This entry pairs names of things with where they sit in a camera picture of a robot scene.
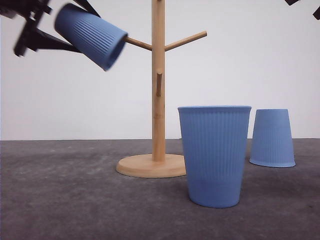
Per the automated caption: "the blue ribbed cup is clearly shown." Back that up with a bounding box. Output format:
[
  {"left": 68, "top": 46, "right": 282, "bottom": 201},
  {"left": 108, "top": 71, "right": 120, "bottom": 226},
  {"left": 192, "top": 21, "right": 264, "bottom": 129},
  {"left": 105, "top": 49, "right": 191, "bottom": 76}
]
[
  {"left": 178, "top": 105, "right": 251, "bottom": 208},
  {"left": 249, "top": 108, "right": 296, "bottom": 168},
  {"left": 54, "top": 3, "right": 128, "bottom": 71}
]

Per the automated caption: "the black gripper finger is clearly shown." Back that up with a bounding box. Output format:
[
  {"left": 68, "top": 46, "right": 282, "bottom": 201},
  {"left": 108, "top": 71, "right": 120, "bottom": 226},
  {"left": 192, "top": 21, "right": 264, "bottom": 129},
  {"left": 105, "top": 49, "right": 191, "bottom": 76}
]
[{"left": 284, "top": 0, "right": 320, "bottom": 20}]

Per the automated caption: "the wooden cup tree stand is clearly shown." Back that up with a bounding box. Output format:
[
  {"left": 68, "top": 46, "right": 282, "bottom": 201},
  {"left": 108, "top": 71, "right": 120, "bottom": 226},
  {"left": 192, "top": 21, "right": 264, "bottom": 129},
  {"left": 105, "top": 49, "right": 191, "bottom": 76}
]
[{"left": 116, "top": 0, "right": 207, "bottom": 178}]

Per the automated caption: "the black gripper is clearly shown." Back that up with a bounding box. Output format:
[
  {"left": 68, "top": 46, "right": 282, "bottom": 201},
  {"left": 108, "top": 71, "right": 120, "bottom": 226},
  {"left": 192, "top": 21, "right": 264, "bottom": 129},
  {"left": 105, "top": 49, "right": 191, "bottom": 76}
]
[{"left": 0, "top": 0, "right": 101, "bottom": 57}]

